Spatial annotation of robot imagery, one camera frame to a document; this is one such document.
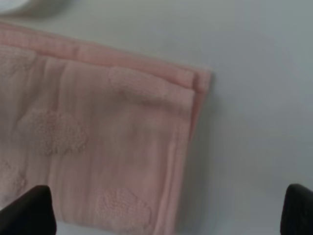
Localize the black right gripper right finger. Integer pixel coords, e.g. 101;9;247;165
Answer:
280;184;313;235

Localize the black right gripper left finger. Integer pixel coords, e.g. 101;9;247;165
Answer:
0;185;57;235

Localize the pink embossed towel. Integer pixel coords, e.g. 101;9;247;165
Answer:
0;23;211;235

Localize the white rectangular plastic tray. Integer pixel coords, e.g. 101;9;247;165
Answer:
0;0;72;16

